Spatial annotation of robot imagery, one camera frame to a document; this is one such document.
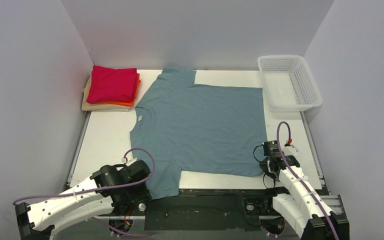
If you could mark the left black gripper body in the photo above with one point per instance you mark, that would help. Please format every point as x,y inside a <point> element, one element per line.
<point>142,194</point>

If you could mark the folded magenta t shirt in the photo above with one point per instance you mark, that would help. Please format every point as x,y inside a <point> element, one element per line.
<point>110,84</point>

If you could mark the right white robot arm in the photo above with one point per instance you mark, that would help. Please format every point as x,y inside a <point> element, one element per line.
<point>301,206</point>

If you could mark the folded beige t shirt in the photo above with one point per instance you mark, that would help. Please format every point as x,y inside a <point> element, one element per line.
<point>85,106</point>

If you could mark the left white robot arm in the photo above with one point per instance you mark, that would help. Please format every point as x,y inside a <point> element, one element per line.
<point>112,190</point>

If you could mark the white plastic basket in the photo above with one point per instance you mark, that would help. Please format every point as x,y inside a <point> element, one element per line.
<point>288,83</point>

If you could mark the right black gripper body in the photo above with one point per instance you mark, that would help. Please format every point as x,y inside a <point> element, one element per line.
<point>266,166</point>

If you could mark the folded orange t shirt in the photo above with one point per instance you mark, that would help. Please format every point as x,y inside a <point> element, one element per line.
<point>131,103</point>

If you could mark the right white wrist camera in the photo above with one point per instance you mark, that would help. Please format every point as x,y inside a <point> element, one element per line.
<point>291,150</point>

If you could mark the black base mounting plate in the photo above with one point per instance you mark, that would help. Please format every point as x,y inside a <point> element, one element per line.
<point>212,209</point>

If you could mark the blue-grey t shirt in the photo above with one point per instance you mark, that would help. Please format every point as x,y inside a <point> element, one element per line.
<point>185,126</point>

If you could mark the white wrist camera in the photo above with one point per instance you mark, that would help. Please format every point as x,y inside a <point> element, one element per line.
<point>129,162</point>
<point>291,150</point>

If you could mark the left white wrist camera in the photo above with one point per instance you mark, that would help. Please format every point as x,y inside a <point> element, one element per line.
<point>129,162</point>

